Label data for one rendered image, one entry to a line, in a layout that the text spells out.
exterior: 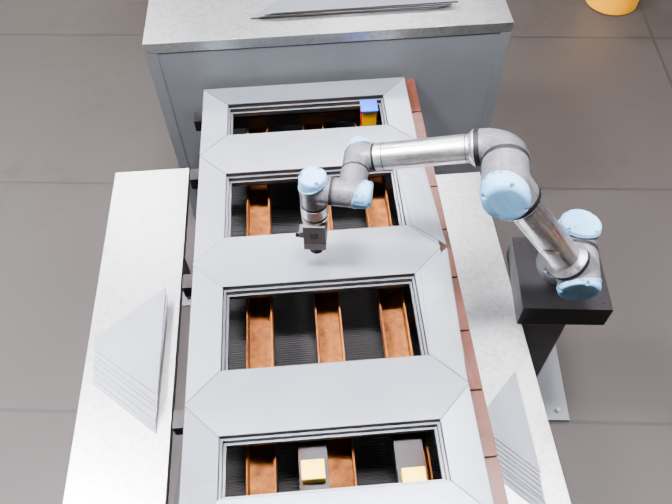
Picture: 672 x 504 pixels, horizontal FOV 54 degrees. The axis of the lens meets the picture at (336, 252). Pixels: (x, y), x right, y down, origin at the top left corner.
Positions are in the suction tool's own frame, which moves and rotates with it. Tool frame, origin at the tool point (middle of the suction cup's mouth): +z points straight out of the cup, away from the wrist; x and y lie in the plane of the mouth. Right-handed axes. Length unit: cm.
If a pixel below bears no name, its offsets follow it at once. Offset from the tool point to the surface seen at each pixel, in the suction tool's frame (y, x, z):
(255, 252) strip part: -0.2, -18.7, 3.7
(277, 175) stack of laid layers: -33.1, -15.5, 5.5
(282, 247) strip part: -2.4, -10.7, 3.8
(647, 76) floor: -192, 171, 90
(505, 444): 50, 54, 18
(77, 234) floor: -68, -122, 90
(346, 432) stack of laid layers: 53, 11, 6
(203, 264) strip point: 4.8, -33.6, 3.8
